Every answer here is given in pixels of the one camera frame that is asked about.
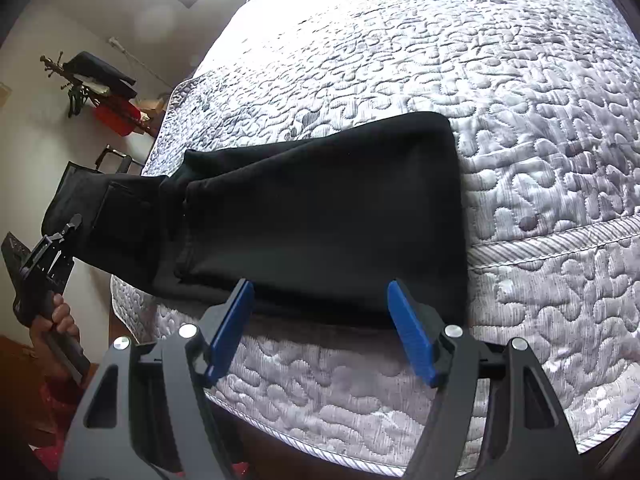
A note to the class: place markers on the black jacket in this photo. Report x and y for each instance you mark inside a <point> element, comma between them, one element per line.
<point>100,72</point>

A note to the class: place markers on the person's left hand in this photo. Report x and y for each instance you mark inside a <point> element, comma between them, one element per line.
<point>62,320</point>

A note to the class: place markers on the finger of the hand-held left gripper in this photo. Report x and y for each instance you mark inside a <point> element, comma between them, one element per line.
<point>72,227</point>

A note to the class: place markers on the cardboard box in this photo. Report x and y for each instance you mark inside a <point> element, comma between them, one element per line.
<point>150,105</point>

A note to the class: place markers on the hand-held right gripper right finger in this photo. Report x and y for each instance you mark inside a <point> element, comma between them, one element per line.
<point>412,332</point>

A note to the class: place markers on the white wall power strip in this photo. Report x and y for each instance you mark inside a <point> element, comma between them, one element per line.
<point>116,42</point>

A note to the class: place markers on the red bag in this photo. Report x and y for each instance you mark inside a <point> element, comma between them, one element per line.
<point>115,115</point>

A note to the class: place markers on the wooden coat rack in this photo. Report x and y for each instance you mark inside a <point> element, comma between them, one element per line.
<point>55,67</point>

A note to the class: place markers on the black mesh chair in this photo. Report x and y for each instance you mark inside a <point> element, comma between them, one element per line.
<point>112,152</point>

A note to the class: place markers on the black pants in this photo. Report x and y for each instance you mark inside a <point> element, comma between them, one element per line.
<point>325,210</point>

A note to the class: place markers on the grey quilted bedspread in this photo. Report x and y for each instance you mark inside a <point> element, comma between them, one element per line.
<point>500,110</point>

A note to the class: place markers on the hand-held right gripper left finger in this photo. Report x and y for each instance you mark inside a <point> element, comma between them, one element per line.
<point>230,332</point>

